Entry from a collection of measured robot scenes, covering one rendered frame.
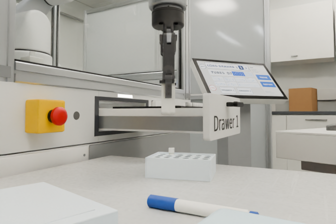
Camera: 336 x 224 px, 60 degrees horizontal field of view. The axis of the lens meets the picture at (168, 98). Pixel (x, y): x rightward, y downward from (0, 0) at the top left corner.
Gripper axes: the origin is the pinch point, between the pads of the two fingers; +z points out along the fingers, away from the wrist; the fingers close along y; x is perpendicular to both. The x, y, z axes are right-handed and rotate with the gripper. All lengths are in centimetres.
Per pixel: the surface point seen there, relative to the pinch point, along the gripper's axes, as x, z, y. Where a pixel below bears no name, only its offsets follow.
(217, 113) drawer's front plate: -12.4, 3.3, 5.4
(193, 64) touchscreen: -17, -25, 99
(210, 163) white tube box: -7.2, 12.1, -13.6
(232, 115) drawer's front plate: -18.9, 3.7, 17.3
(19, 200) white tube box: 13.1, 10.0, -41.7
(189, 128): -5.3, 6.8, 4.6
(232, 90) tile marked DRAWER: -37, -9, 90
